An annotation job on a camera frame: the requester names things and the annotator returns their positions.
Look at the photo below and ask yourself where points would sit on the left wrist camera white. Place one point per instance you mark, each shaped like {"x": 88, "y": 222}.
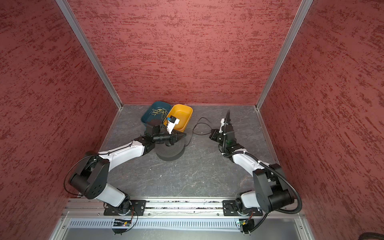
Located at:
{"x": 171, "y": 123}

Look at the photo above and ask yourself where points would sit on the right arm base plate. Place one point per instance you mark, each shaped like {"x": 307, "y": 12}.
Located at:
{"x": 229, "y": 208}

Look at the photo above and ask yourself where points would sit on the left aluminium corner post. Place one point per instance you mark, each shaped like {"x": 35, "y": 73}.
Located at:
{"x": 76, "y": 28}

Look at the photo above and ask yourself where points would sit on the teal plastic bin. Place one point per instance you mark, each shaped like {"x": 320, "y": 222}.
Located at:
{"x": 157, "y": 111}

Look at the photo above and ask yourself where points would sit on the yellow plastic bin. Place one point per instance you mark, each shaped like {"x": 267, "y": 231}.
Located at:
{"x": 181, "y": 112}

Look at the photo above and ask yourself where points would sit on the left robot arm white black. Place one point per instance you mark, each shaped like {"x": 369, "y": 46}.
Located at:
{"x": 91, "y": 176}

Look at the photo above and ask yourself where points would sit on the grey cable spool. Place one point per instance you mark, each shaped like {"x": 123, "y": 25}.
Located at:
{"x": 170, "y": 153}

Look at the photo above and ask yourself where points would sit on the white vented cable duct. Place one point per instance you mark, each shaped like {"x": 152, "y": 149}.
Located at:
{"x": 230, "y": 225}

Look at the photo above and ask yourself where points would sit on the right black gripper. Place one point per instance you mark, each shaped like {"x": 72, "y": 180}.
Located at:
{"x": 214, "y": 134}

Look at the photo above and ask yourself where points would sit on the aluminium corner post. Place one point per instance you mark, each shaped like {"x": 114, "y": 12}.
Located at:
{"x": 76, "y": 28}
{"x": 291, "y": 35}

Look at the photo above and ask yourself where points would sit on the aluminium front rail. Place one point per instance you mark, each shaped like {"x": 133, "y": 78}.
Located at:
{"x": 189, "y": 208}

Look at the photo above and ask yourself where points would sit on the right aluminium corner post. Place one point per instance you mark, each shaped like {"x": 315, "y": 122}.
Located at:
{"x": 291, "y": 35}

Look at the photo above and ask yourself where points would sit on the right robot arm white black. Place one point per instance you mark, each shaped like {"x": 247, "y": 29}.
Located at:
{"x": 272, "y": 192}

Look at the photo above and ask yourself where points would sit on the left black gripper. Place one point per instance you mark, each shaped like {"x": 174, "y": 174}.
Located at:
{"x": 173, "y": 139}

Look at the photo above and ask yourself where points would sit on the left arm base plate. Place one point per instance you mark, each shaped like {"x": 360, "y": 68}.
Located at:
{"x": 138, "y": 207}

